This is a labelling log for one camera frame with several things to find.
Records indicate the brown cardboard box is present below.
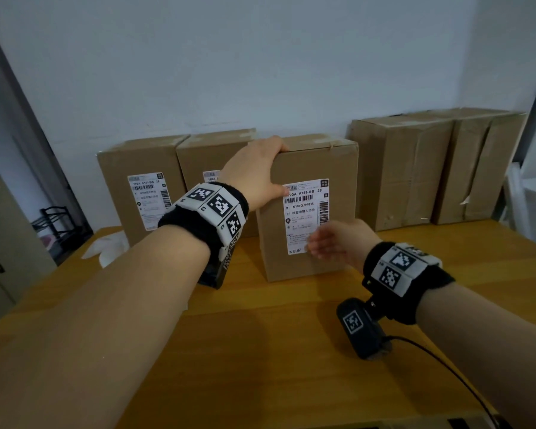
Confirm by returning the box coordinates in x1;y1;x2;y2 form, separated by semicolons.
176;128;259;238
96;135;191;246
349;112;456;232
255;133;360;283
432;107;527;225

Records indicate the person's left hand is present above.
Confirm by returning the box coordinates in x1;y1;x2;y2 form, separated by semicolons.
217;135;291;214

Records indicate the cream wooden cabinet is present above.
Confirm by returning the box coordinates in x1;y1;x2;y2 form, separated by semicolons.
0;169;58;334

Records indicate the black wristband with marker tiles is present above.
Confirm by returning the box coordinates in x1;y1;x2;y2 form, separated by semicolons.
157;182;250;264
362;241;456;326

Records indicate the white metal rack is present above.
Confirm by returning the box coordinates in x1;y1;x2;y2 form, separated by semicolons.
502;75;536;251

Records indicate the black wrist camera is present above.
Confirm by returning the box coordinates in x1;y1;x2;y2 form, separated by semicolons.
196;238;240;290
336;298;393;360

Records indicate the person's right forearm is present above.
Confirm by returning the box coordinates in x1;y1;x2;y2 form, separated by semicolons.
415;281;536;429

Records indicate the person's left forearm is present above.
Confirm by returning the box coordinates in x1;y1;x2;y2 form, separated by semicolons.
0;225;211;429

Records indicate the person's right hand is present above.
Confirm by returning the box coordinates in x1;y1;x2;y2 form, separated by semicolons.
306;218;384;273

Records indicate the black shoe rack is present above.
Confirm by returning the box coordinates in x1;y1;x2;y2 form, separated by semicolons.
31;206;92;260

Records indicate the translucent label backing paper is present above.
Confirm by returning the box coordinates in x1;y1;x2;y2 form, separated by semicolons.
99;245;130;269
81;232;121;260

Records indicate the black camera cable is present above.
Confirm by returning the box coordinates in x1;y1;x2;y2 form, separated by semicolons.
386;335;501;429

